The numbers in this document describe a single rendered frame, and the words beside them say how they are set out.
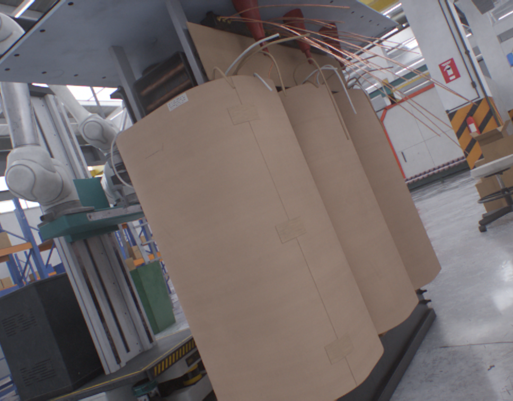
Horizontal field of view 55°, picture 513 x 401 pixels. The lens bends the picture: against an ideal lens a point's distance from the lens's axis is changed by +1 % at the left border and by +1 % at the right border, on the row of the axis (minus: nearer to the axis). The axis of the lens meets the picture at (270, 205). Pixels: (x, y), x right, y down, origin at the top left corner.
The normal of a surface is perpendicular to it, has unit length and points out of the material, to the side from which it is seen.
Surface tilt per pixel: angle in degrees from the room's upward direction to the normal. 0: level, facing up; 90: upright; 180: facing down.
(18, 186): 92
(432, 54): 90
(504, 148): 81
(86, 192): 90
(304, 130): 90
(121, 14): 180
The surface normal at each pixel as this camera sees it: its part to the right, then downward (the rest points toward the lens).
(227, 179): -0.11, 0.00
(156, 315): 0.92, -0.31
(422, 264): 0.50, -0.24
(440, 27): -0.49, 0.17
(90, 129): 0.13, 0.06
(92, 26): 0.38, 0.92
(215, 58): 0.78, -0.34
